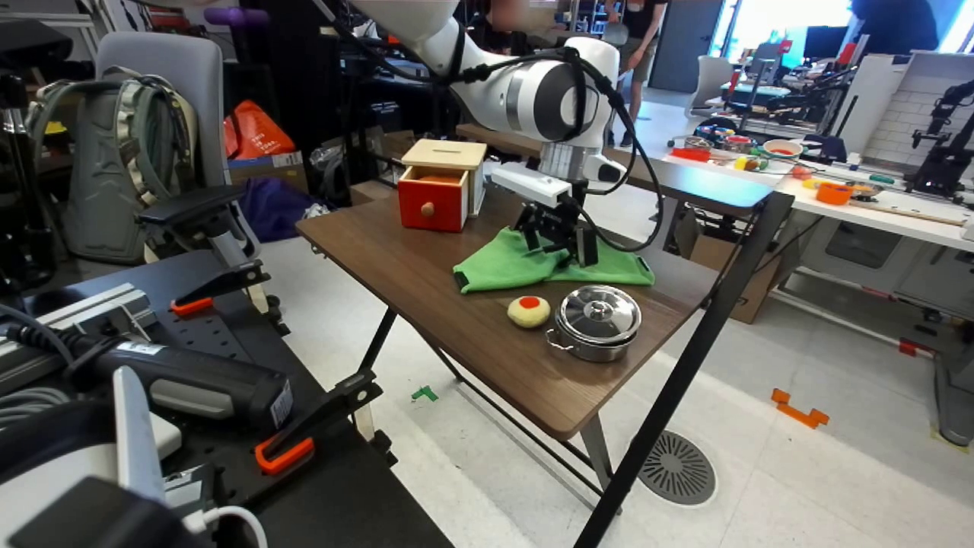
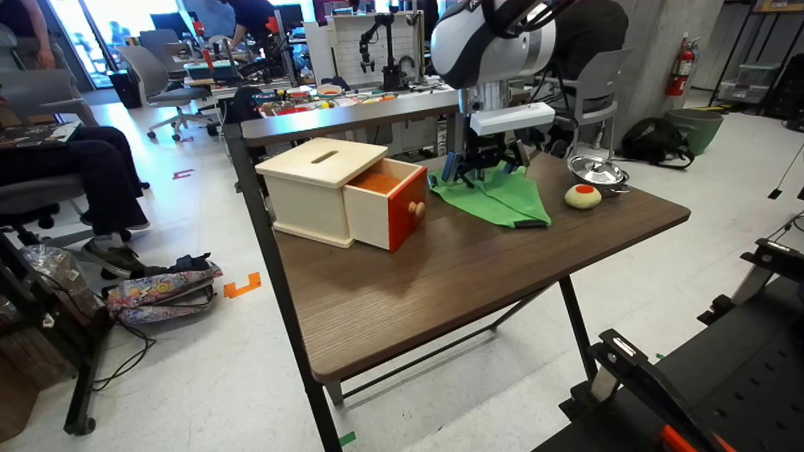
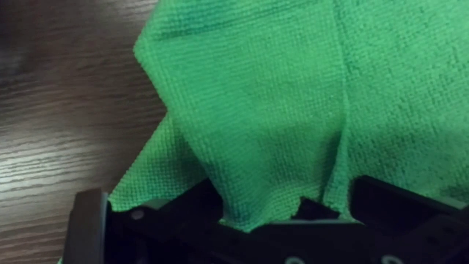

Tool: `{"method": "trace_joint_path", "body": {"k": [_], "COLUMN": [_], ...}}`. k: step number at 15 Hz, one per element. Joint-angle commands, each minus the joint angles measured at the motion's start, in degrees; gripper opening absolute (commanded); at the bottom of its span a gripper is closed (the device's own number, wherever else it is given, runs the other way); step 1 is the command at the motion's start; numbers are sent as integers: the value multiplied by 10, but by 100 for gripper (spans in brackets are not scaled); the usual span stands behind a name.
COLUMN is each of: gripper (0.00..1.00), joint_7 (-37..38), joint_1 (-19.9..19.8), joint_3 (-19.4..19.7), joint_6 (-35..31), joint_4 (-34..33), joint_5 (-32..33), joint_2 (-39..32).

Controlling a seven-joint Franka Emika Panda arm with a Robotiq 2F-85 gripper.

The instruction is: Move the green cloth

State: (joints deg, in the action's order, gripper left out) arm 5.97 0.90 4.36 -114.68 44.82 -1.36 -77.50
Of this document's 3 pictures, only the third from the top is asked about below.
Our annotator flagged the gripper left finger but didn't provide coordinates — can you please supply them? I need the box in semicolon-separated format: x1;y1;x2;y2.
63;188;253;264

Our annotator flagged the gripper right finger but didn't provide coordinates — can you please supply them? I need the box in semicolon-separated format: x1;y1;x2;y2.
291;175;469;264

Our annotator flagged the green microfibre cloth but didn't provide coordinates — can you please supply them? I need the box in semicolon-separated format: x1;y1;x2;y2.
108;0;469;234

